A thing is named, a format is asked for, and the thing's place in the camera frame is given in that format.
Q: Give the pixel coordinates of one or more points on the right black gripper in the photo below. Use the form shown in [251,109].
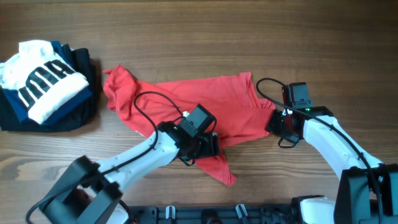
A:
[271,126]

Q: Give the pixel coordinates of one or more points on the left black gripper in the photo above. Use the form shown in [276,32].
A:
[209,144]

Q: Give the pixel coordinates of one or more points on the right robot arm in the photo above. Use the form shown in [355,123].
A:
[367,191]

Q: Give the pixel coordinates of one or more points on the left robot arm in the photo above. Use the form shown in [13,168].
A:
[90,192]

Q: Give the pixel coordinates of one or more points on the black folded garment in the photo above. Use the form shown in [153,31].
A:
[76,113]

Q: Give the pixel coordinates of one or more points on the blue folded garment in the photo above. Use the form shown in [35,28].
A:
[62,107]

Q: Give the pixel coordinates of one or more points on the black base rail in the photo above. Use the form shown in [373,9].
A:
[238,214]

